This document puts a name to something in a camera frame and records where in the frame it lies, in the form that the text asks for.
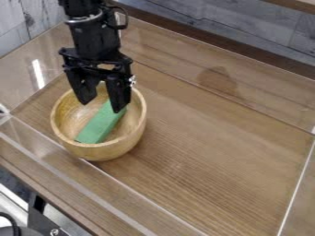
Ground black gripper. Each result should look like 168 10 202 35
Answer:
58 13 133 113

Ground green rectangular block stick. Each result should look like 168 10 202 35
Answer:
74 100 126 144

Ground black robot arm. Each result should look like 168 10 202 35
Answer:
57 0 133 113

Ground wooden bowl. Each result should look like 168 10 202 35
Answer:
50 85 148 161

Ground clear acrylic tray enclosure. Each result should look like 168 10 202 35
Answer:
0 20 315 236

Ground black table leg frame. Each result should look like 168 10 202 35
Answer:
26 193 80 236

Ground black cable on floor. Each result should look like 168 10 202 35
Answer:
0 211 25 236

